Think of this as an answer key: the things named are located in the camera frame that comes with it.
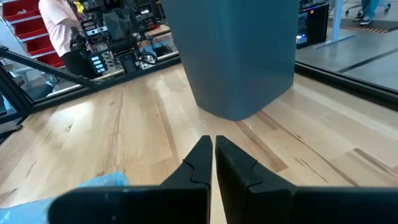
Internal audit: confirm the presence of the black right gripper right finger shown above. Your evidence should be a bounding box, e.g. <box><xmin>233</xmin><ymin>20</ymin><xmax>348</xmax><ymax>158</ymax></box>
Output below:
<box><xmin>215</xmin><ymin>135</ymin><xmax>297</xmax><ymax>224</ymax></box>

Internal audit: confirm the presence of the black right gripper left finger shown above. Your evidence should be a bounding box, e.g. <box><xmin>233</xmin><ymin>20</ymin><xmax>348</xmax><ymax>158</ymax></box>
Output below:
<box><xmin>159</xmin><ymin>135</ymin><xmax>214</xmax><ymax>224</ymax></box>

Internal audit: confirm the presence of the grey plastic trash bin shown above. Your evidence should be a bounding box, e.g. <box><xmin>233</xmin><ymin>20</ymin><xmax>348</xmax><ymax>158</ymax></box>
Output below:
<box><xmin>160</xmin><ymin>0</ymin><xmax>300</xmax><ymax>122</ymax></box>

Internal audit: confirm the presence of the blue bin liner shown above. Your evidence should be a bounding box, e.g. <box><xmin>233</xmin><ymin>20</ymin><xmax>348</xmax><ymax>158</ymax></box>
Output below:
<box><xmin>0</xmin><ymin>171</ymin><xmax>130</xmax><ymax>224</ymax></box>

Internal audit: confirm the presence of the black control box with lights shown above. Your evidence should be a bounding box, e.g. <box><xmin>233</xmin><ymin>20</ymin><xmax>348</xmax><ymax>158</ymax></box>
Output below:
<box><xmin>89</xmin><ymin>53</ymin><xmax>109</xmax><ymax>75</ymax></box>

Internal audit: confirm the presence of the black office chair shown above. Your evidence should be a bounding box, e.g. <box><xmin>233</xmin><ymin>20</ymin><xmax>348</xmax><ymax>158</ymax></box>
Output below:
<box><xmin>103</xmin><ymin>6</ymin><xmax>140</xmax><ymax>54</ymax></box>

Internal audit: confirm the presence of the black device with coloured lights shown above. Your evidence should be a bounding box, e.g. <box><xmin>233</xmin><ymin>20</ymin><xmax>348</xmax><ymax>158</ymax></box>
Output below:
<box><xmin>295</xmin><ymin>2</ymin><xmax>330</xmax><ymax>50</ymax></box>

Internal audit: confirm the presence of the black mat with striped edges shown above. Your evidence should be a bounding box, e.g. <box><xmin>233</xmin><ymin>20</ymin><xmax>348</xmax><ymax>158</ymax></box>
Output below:
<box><xmin>340</xmin><ymin>17</ymin><xmax>398</xmax><ymax>34</ymax></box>

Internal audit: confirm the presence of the person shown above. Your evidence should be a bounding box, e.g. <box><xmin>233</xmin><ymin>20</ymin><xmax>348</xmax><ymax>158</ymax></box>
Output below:
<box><xmin>37</xmin><ymin>0</ymin><xmax>101</xmax><ymax>79</ymax></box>

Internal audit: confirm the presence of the person's leg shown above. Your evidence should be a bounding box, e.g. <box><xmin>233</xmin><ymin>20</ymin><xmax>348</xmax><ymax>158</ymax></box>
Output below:
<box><xmin>360</xmin><ymin>0</ymin><xmax>381</xmax><ymax>19</ymax></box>

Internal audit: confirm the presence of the red storage rack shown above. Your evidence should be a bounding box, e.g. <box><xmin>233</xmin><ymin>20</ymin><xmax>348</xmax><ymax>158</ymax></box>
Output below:
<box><xmin>1</xmin><ymin>0</ymin><xmax>65</xmax><ymax>68</ymax></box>

